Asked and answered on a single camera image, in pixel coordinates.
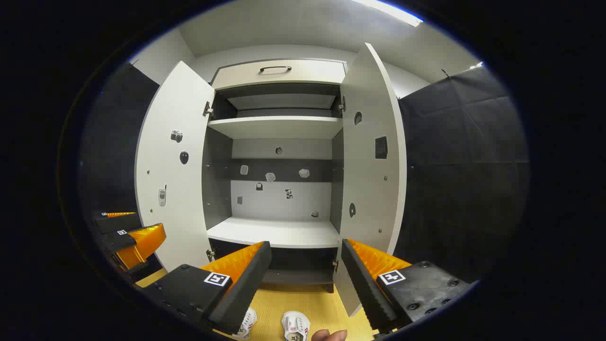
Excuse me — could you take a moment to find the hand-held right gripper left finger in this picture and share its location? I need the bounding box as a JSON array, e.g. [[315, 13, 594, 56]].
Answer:
[[135, 241, 273, 336]]

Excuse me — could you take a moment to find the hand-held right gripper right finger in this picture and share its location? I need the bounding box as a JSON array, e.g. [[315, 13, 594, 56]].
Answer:
[[341, 238, 476, 334]]

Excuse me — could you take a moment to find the white shoe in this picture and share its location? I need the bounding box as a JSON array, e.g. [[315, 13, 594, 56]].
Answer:
[[282, 311, 311, 341], [233, 308, 258, 340]]

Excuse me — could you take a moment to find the white shoe cabinet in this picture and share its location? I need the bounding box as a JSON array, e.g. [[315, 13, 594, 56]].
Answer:
[[203, 58, 348, 293]]

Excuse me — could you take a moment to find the white cabinet shelf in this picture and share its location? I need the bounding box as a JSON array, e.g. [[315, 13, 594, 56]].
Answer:
[[207, 116, 343, 139], [207, 217, 341, 249]]

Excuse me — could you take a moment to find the white cabinet drawer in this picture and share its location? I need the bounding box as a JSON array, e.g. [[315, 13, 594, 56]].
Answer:
[[211, 59, 348, 90]]

